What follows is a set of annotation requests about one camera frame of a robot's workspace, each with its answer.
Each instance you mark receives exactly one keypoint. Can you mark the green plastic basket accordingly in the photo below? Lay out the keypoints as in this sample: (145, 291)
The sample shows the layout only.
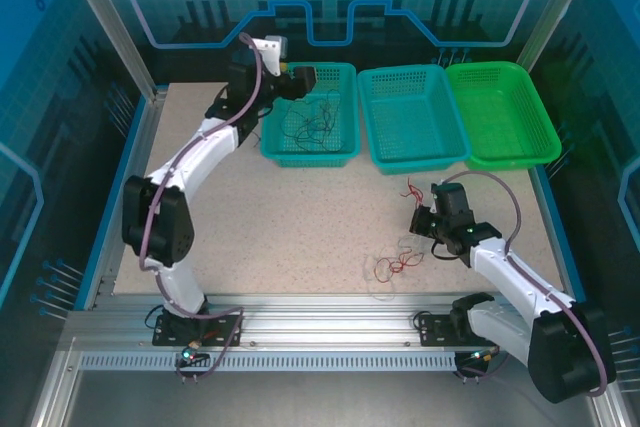
(500, 107)

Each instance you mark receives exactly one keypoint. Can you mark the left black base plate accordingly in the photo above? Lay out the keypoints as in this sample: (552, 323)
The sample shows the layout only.
(225, 329)

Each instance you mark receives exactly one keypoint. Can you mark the teal plastic basket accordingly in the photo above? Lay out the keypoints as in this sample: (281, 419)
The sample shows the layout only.
(410, 107)

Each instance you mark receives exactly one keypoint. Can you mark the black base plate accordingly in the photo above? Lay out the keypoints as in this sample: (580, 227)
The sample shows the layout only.
(432, 329)
(225, 329)

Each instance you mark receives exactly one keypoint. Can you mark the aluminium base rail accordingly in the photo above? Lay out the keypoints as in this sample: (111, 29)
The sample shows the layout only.
(325, 317)

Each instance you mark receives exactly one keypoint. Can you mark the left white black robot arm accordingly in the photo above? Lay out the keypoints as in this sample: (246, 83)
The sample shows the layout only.
(210, 147)

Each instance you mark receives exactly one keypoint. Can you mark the aluminium table side rail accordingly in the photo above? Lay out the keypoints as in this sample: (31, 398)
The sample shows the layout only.
(140, 127)
(612, 414)

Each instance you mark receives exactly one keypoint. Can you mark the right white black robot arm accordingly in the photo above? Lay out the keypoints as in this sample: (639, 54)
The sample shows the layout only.
(510, 272)

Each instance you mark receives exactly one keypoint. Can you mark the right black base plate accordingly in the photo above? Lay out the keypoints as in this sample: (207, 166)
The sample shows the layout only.
(432, 329)

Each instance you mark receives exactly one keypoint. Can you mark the aluminium frame post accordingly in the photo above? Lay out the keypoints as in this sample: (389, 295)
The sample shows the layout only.
(110, 22)
(560, 7)

